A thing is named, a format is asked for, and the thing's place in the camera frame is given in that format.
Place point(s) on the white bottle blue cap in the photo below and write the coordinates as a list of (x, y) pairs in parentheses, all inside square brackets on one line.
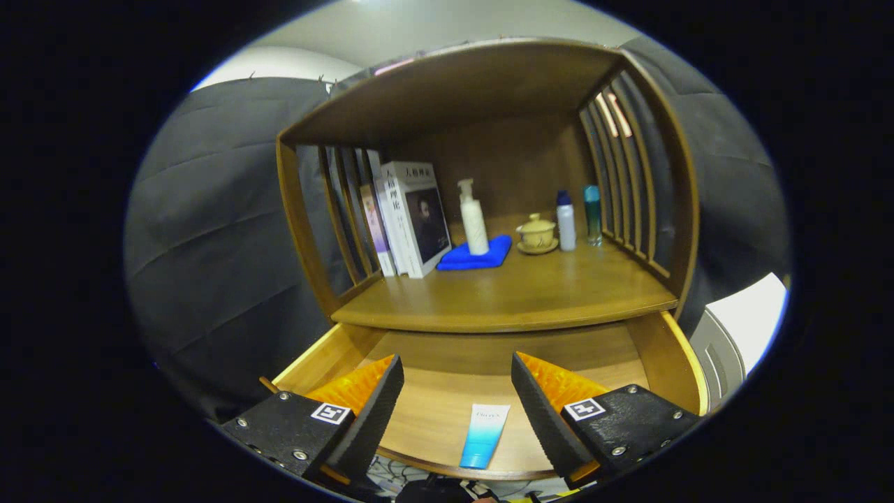
[(566, 227)]

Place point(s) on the wooden cabinet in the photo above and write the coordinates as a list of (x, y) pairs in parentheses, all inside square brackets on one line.
[(475, 91)]

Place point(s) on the purple spine book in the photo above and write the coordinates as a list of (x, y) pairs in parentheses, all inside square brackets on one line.
[(376, 223)]

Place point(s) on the thin white book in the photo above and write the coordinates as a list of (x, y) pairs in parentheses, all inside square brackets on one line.
[(392, 230)]

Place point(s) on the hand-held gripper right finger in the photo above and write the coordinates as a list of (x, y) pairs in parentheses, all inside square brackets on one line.
[(545, 416)]

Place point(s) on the yellow lidded teacup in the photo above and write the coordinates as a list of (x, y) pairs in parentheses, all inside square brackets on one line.
[(536, 232)]

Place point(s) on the yellow saucer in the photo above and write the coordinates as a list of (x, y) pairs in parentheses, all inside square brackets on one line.
[(538, 249)]

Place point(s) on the blue folded cloth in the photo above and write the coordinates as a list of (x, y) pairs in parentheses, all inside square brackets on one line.
[(461, 260)]

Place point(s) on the blue white cosmetic tube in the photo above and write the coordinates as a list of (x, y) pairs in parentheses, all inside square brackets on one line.
[(483, 436)]

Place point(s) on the wooden drawer with black knob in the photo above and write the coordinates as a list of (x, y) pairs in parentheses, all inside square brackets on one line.
[(447, 398)]

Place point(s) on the wooden countertop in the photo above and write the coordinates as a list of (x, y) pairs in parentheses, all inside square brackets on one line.
[(531, 293)]

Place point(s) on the white portrait cover book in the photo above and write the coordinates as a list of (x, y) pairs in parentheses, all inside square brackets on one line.
[(426, 223)]

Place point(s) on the clear blue bottle teal cap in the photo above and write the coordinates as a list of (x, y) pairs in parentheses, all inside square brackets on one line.
[(593, 216)]

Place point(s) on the black backdrop cloth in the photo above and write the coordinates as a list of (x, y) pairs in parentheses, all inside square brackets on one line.
[(209, 244)]

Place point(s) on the white pump bottle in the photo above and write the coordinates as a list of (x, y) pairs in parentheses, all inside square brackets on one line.
[(475, 223)]

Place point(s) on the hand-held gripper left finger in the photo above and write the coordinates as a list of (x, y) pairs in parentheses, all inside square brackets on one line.
[(367, 419)]

